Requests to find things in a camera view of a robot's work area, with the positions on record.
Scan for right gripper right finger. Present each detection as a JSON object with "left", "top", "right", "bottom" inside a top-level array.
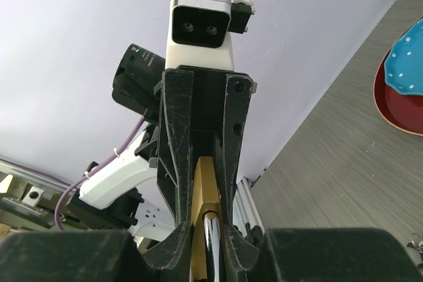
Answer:
[{"left": 219, "top": 224, "right": 423, "bottom": 282}]

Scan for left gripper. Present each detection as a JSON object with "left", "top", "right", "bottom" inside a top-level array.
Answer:
[{"left": 155, "top": 67, "right": 256, "bottom": 229}]

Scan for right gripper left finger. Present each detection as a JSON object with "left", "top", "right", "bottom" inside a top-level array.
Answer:
[{"left": 1, "top": 224, "right": 192, "bottom": 281}]

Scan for large brass padlock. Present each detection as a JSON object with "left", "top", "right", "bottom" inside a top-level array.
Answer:
[{"left": 190, "top": 157, "right": 226, "bottom": 281}]

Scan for black keys of orange padlock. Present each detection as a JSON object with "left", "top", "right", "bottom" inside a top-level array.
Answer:
[{"left": 406, "top": 232, "right": 422, "bottom": 266}]

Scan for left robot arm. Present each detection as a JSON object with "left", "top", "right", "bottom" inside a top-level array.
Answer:
[{"left": 67, "top": 39, "right": 264, "bottom": 244}]

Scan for red round tray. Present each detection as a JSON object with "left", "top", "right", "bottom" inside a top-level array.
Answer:
[{"left": 373, "top": 50, "right": 423, "bottom": 136}]

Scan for blue dotted plate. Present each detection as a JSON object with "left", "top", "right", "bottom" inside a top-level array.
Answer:
[{"left": 384, "top": 18, "right": 423, "bottom": 96}]

